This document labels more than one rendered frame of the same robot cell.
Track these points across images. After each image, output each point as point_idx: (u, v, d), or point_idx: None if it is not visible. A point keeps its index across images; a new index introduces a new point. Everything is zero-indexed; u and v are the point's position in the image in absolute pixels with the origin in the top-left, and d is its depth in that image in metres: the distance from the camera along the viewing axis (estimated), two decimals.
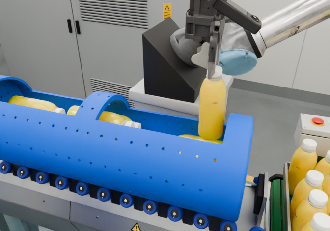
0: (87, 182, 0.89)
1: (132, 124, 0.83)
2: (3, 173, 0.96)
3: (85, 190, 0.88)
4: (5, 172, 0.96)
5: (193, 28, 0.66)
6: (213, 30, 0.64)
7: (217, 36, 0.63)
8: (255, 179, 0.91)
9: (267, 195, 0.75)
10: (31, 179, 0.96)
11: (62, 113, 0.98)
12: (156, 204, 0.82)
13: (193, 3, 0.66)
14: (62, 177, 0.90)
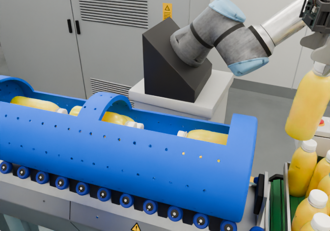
0: (89, 185, 0.89)
1: (135, 124, 0.83)
2: (1, 172, 0.96)
3: (84, 192, 0.88)
4: (3, 172, 0.96)
5: (324, 18, 0.51)
6: None
7: None
8: (255, 179, 0.91)
9: (267, 195, 0.75)
10: (31, 179, 0.96)
11: (64, 113, 0.98)
12: (156, 207, 0.82)
13: None
14: (64, 178, 0.90)
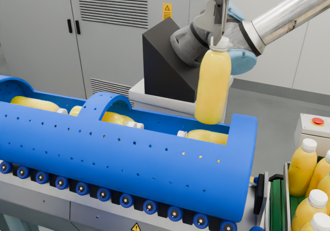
0: (89, 185, 0.89)
1: (135, 124, 0.83)
2: (1, 172, 0.96)
3: (84, 192, 0.88)
4: (3, 172, 0.96)
5: None
6: None
7: None
8: (255, 179, 0.91)
9: (267, 195, 0.75)
10: (31, 179, 0.96)
11: (64, 113, 0.98)
12: (156, 207, 0.82)
13: None
14: (64, 178, 0.90)
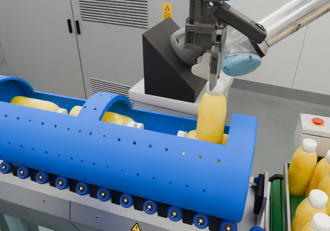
0: (89, 185, 0.89)
1: (135, 124, 0.83)
2: (1, 172, 0.96)
3: (84, 192, 0.88)
4: (3, 172, 0.96)
5: (193, 38, 0.61)
6: (214, 40, 0.59)
7: (219, 45, 0.59)
8: (255, 179, 0.91)
9: (267, 195, 0.75)
10: (31, 179, 0.96)
11: (64, 113, 0.98)
12: (156, 207, 0.82)
13: (193, 10, 0.61)
14: (64, 178, 0.90)
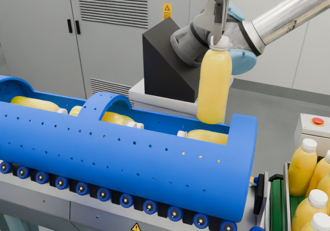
0: (89, 185, 0.89)
1: (135, 124, 0.83)
2: (1, 172, 0.96)
3: (84, 192, 0.88)
4: (3, 172, 0.96)
5: None
6: None
7: None
8: (255, 179, 0.91)
9: (267, 195, 0.75)
10: (31, 179, 0.96)
11: (64, 113, 0.98)
12: (156, 207, 0.82)
13: None
14: (64, 178, 0.90)
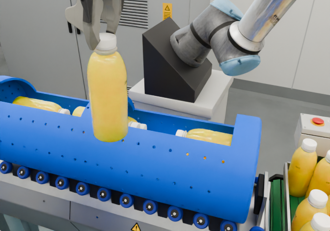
0: (89, 188, 0.89)
1: (138, 125, 0.83)
2: (0, 171, 0.97)
3: (82, 193, 0.88)
4: (1, 172, 0.96)
5: None
6: None
7: None
8: (255, 179, 0.91)
9: (267, 195, 0.75)
10: (31, 179, 0.96)
11: (67, 114, 0.98)
12: (155, 210, 0.82)
13: None
14: (65, 180, 0.90)
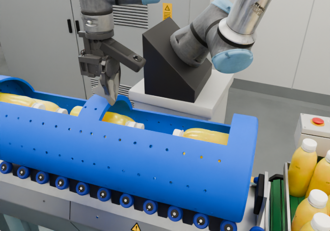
0: (89, 185, 0.89)
1: (135, 124, 0.83)
2: (1, 172, 0.96)
3: (83, 192, 0.88)
4: (3, 172, 0.96)
5: (86, 66, 0.75)
6: (101, 69, 0.73)
7: (104, 75, 0.73)
8: (255, 179, 0.91)
9: (267, 195, 0.75)
10: (31, 179, 0.96)
11: (65, 113, 0.98)
12: (156, 207, 0.82)
13: (86, 44, 0.75)
14: (64, 178, 0.90)
